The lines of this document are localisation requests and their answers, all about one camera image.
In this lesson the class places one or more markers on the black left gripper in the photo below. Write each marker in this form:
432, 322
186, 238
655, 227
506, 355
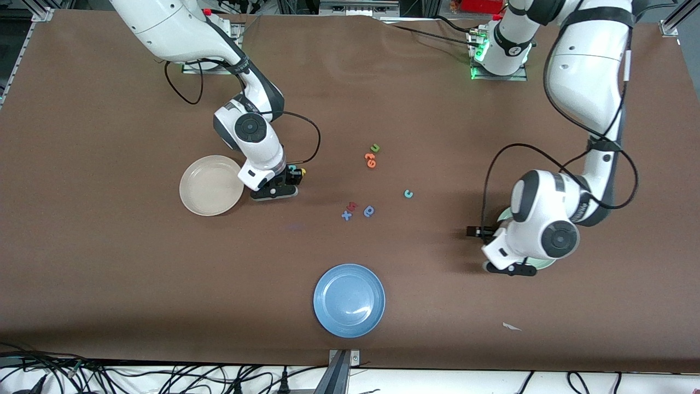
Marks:
483, 232

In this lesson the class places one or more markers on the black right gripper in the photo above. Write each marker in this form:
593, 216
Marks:
290, 176

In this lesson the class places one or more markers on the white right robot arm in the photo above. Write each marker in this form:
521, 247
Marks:
169, 27

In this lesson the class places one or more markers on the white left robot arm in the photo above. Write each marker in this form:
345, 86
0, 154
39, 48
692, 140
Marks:
585, 71

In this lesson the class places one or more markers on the orange foam letter g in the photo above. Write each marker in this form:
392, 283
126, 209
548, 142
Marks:
367, 158

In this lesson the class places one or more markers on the blue foam letter a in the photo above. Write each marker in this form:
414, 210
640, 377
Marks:
365, 212

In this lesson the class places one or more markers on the green plate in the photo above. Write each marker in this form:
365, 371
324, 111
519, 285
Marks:
546, 262

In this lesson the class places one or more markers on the beige brown plate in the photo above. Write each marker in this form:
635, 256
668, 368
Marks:
211, 186

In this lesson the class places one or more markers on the white paper scrap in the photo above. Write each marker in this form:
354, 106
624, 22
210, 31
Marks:
509, 326

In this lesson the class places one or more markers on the blue plate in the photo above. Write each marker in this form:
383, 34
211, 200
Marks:
349, 301

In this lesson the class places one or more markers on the grey metal box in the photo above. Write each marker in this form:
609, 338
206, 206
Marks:
358, 8

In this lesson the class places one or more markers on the black plug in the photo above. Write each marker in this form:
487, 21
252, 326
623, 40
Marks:
237, 387
30, 387
283, 383

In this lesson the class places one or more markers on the brown table cover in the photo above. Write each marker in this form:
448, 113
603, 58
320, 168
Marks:
109, 262

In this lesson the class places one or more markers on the red box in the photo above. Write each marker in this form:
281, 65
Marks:
481, 5

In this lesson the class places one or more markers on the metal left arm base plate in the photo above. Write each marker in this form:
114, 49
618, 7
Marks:
500, 78

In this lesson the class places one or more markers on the grey metal bracket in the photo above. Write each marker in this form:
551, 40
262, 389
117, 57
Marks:
343, 358

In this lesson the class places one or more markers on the aluminium frame corner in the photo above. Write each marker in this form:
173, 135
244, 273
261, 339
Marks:
42, 15
668, 28

